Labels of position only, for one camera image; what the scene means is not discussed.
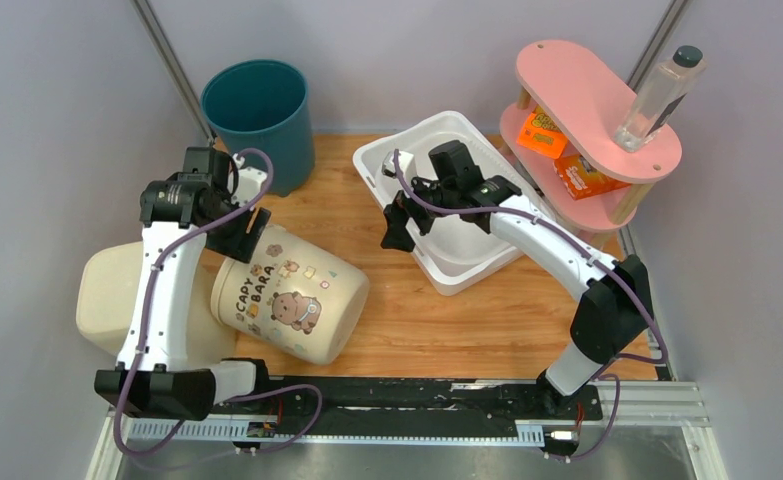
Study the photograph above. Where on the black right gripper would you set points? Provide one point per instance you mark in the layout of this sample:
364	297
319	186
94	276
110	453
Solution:
397	216

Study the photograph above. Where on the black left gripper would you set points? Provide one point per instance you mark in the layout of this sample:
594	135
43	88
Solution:
242	245

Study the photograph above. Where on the cream large bucket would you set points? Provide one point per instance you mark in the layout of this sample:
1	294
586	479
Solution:
292	294

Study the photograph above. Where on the teal plastic bucket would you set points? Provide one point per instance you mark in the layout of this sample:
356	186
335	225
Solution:
264	104

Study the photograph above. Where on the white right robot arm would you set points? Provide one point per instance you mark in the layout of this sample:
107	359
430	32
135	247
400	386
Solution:
614	303

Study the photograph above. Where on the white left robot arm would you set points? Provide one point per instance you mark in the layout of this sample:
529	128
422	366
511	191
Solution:
210	204

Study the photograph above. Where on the cream square container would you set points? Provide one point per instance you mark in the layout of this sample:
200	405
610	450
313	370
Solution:
106	300

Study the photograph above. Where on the white plastic tub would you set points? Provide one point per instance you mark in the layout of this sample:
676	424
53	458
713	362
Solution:
455	254

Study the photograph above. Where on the orange snack box upper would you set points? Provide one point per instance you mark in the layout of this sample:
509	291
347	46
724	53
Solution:
540	134

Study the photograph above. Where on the orange snack box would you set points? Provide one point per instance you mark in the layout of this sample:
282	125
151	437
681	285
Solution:
540	134
582	180

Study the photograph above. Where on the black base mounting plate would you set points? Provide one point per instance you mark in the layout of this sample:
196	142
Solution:
413	407

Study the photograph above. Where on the orange snack box lower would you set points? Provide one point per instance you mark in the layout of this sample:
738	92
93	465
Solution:
582	180

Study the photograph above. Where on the pink two-tier shelf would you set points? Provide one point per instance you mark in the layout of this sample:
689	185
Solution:
587	101

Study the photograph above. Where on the clear bottle black cap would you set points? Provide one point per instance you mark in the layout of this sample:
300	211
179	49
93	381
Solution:
658	97

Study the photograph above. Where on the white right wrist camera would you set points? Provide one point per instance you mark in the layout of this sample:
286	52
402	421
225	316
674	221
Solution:
399	163

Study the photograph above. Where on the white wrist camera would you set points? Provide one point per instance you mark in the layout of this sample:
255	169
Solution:
399	163
244	182

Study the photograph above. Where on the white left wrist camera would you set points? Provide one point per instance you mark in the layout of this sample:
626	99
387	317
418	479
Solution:
244	182

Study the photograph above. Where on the aluminium frame rail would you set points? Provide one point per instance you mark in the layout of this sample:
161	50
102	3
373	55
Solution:
650	430

